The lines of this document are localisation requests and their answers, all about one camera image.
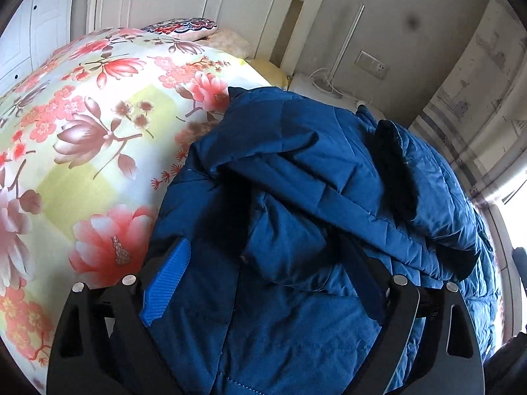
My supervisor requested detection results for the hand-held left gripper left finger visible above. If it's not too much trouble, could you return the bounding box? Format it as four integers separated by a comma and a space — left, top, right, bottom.
46, 236, 194, 395

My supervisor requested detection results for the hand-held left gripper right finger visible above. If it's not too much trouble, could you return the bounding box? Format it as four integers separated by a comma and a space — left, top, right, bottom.
342, 234, 484, 395

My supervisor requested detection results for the blue quilted jacket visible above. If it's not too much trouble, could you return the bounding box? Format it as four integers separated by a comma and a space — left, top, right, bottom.
142, 86, 501, 395

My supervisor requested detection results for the floral bed sheet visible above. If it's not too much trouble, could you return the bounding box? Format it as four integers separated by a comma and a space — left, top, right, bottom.
0, 27, 289, 387

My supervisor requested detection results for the window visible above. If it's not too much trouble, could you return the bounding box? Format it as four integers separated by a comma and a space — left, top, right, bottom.
482, 201, 527, 338

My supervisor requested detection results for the patterned curtain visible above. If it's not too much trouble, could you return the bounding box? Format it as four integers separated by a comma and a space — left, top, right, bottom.
407, 0, 527, 215

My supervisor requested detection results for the white nightstand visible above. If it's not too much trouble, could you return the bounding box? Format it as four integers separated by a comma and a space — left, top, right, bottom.
286, 73, 373, 112

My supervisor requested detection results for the yellow pillow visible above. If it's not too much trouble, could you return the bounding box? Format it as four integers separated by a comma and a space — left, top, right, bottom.
249, 58, 289, 87

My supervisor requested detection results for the beige fuzzy blanket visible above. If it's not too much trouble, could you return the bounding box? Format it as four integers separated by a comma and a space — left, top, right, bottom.
204, 29, 252, 59

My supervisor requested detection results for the embroidered floral pillow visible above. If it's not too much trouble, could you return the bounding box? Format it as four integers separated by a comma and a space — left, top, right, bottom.
142, 17, 219, 42

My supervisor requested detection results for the white wardrobe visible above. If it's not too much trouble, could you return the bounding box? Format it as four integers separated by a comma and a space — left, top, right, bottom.
0, 0, 79, 87

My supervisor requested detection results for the white wooden headboard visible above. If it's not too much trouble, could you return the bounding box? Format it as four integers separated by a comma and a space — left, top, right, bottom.
86, 0, 332, 77

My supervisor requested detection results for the white cable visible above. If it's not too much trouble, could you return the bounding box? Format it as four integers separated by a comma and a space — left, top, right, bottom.
311, 68, 371, 104

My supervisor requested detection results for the wall socket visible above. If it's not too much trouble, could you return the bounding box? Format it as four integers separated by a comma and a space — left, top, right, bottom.
355, 50, 390, 80

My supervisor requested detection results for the white wall conduit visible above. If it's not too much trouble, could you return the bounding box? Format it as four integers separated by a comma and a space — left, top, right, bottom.
327, 3, 365, 91

